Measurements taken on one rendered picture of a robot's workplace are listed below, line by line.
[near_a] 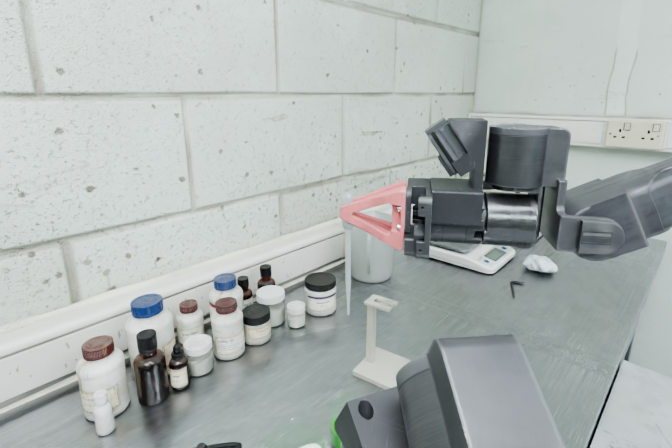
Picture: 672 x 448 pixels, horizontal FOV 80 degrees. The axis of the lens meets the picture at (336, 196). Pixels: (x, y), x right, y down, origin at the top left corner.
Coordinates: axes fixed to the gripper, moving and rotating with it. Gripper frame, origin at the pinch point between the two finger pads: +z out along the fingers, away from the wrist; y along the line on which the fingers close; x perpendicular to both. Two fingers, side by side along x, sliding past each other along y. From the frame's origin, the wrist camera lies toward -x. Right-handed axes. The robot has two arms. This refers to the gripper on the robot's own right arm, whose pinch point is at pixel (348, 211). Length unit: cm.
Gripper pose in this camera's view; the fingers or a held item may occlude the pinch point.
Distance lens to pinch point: 46.3
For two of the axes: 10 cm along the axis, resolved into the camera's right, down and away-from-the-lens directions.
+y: -2.0, 2.4, -9.5
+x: 0.1, 9.7, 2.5
